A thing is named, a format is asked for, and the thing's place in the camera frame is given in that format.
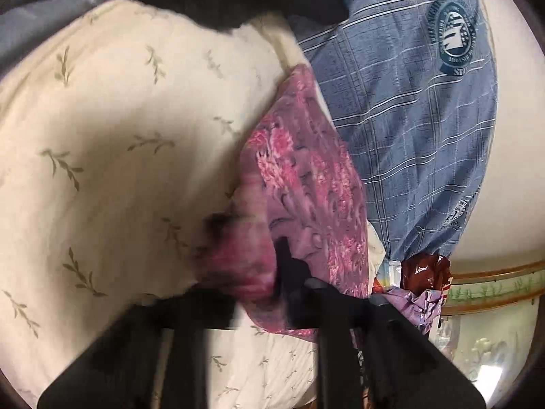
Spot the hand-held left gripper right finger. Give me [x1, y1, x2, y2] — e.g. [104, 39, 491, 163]
[274, 238, 487, 409]

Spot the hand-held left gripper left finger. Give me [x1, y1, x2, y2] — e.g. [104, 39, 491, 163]
[38, 297, 240, 409]

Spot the purple floral shirt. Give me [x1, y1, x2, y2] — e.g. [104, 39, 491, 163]
[200, 64, 371, 337]

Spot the colourful white packet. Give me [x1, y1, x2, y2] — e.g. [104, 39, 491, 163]
[375, 260, 403, 292]

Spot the light purple garment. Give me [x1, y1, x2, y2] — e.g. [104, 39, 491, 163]
[370, 287, 448, 335]

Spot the dark red plastic bag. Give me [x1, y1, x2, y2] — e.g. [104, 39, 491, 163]
[400, 252, 453, 294]

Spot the cream leaf-print blanket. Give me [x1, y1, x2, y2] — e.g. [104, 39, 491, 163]
[0, 0, 388, 409]

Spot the blue plaid shirt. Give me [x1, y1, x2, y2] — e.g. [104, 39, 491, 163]
[294, 0, 499, 265]

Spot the gold-trimmed patterned panel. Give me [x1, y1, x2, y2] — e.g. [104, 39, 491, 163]
[440, 260, 545, 393]

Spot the grey-blue bed sheet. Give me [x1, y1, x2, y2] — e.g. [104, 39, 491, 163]
[0, 0, 111, 77]

